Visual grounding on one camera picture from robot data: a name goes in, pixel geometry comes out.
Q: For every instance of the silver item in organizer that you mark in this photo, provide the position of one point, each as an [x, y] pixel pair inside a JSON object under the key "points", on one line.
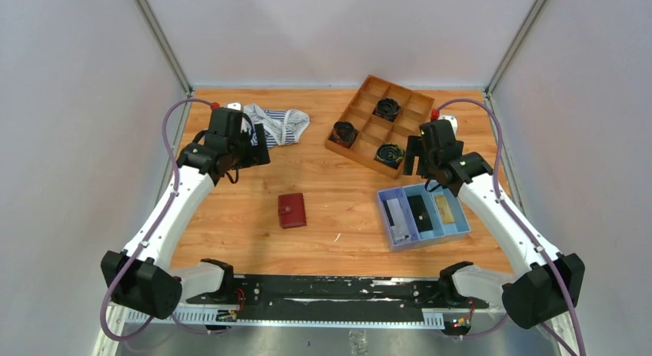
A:
{"points": [[398, 225]]}

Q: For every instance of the black yellow rolled belt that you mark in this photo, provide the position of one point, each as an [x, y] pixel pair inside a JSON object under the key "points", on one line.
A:
{"points": [[390, 154]]}

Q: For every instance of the black item in organizer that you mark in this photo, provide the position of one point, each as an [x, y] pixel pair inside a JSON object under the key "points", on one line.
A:
{"points": [[419, 211]]}

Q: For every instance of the black rolled belt top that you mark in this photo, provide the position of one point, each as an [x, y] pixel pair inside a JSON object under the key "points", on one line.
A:
{"points": [[387, 108]]}

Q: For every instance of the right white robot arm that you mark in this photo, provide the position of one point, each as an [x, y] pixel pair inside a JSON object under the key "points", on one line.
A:
{"points": [[545, 282]]}

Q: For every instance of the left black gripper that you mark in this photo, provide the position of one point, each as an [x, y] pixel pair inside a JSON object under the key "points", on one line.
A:
{"points": [[259, 145]]}

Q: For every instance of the wooden compartment tray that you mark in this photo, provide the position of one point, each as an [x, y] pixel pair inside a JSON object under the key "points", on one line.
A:
{"points": [[374, 131]]}

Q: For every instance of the black rolled belt left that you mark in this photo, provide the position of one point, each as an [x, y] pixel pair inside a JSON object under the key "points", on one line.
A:
{"points": [[343, 133]]}

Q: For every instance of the striped blue white cloth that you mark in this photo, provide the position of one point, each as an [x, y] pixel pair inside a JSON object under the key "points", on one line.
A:
{"points": [[280, 127]]}

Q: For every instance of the gold item in organizer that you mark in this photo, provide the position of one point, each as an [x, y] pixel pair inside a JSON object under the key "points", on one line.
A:
{"points": [[445, 212]]}

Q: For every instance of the blue plastic organizer box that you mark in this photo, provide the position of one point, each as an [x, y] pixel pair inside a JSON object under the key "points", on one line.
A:
{"points": [[413, 217]]}

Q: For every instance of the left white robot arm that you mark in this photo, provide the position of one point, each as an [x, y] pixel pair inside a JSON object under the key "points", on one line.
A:
{"points": [[138, 276]]}

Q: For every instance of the red leather card holder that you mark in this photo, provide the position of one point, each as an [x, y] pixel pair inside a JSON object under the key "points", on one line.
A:
{"points": [[291, 211]]}

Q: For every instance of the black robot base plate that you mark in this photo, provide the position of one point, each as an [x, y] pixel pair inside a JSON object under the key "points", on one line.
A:
{"points": [[335, 301]]}

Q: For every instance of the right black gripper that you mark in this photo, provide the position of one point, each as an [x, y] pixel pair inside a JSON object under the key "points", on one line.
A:
{"points": [[414, 156]]}

